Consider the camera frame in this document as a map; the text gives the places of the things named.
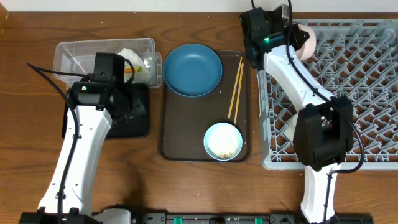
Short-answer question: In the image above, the black plastic tray bin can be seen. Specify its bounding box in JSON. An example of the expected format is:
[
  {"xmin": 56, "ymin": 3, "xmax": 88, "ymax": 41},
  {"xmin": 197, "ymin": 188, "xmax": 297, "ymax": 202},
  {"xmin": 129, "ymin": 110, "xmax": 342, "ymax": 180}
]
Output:
[{"xmin": 67, "ymin": 82, "xmax": 150, "ymax": 139}]

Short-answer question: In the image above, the grey dishwasher rack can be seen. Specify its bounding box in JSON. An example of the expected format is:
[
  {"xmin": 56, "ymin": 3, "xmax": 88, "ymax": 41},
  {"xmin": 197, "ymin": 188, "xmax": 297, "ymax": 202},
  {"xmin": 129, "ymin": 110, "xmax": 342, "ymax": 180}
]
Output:
[{"xmin": 257, "ymin": 19, "xmax": 397, "ymax": 171}]

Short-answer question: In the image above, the light blue bowl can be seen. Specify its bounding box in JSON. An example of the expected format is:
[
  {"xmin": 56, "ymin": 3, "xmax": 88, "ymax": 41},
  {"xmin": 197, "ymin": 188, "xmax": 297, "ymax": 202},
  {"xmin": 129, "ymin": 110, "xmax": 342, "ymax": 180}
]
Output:
[{"xmin": 203, "ymin": 123, "xmax": 243, "ymax": 161}]

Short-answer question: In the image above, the wooden chopstick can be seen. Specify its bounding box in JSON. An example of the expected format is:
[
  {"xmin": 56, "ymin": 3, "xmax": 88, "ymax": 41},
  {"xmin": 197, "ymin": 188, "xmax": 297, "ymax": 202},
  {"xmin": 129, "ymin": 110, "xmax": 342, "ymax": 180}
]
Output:
[
  {"xmin": 234, "ymin": 63, "xmax": 244, "ymax": 125},
  {"xmin": 228, "ymin": 57, "xmax": 243, "ymax": 118}
]

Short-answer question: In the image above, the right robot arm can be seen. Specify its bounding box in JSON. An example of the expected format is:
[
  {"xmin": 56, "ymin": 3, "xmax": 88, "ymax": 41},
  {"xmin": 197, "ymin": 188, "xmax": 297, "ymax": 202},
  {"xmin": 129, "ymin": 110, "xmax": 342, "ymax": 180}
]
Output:
[{"xmin": 239, "ymin": 5, "xmax": 353, "ymax": 223}]

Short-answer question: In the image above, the pink white bowl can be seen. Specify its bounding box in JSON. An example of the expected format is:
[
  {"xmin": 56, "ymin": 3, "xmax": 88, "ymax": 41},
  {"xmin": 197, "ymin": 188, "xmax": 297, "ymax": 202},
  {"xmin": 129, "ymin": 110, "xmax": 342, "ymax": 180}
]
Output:
[{"xmin": 295, "ymin": 24, "xmax": 317, "ymax": 61}]

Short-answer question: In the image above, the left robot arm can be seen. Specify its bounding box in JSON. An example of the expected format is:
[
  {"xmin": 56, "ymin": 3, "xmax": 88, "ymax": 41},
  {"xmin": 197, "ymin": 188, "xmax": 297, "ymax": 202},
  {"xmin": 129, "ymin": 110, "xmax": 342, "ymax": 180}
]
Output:
[{"xmin": 19, "ymin": 52, "xmax": 150, "ymax": 224}]

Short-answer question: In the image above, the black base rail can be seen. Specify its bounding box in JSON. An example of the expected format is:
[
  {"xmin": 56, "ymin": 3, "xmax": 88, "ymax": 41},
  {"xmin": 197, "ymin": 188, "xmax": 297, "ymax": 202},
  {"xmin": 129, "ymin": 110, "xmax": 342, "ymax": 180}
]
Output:
[{"xmin": 93, "ymin": 205, "xmax": 374, "ymax": 224}]

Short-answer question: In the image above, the clear plastic bin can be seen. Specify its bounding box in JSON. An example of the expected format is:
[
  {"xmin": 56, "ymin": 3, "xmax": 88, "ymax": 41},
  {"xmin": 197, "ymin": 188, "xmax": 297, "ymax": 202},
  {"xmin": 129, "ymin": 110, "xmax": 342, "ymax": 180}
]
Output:
[{"xmin": 53, "ymin": 38, "xmax": 162, "ymax": 88}]

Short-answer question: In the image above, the brown serving tray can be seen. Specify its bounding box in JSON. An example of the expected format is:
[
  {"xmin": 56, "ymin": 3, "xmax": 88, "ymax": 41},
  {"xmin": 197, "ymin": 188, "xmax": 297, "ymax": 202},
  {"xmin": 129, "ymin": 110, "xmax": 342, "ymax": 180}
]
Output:
[{"xmin": 159, "ymin": 50, "xmax": 251, "ymax": 162}]

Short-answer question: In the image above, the blue plate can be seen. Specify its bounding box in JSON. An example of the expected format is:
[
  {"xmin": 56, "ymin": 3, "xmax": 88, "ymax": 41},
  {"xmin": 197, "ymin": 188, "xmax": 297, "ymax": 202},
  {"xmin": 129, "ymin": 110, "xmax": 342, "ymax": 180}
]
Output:
[{"xmin": 163, "ymin": 44, "xmax": 223, "ymax": 98}]

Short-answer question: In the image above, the yellow green snack wrapper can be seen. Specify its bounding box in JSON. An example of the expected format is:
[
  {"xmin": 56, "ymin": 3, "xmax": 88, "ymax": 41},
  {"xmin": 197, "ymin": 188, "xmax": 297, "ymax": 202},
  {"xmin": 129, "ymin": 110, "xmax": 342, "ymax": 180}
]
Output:
[{"xmin": 124, "ymin": 65, "xmax": 142, "ymax": 73}]

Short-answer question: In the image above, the white tissue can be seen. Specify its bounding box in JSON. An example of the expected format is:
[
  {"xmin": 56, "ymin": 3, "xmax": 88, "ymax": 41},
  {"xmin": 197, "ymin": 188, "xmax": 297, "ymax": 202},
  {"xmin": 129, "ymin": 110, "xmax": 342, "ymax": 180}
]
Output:
[{"xmin": 118, "ymin": 48, "xmax": 151, "ymax": 83}]

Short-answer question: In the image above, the left wooden chopstick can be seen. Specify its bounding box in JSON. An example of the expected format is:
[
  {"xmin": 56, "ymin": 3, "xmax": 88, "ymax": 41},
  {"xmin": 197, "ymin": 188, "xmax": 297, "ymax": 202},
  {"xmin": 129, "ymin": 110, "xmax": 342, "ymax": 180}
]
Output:
[{"xmin": 228, "ymin": 57, "xmax": 243, "ymax": 118}]

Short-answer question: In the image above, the spilled rice food waste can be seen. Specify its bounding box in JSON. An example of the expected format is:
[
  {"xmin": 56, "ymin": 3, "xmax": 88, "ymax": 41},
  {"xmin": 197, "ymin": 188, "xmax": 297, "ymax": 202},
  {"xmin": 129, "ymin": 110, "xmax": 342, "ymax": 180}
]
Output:
[{"xmin": 206, "ymin": 129, "xmax": 239, "ymax": 160}]

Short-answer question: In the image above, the white plastic cup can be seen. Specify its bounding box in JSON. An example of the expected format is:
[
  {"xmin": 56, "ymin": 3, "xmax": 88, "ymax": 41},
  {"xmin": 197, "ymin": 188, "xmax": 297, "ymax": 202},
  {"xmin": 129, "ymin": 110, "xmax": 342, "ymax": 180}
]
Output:
[{"xmin": 284, "ymin": 114, "xmax": 298, "ymax": 141}]

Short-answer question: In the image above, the right wooden chopstick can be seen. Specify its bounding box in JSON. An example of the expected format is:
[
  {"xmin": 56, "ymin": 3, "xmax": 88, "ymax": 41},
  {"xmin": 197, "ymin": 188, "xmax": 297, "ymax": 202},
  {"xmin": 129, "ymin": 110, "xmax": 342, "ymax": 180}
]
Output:
[{"xmin": 234, "ymin": 63, "xmax": 244, "ymax": 125}]

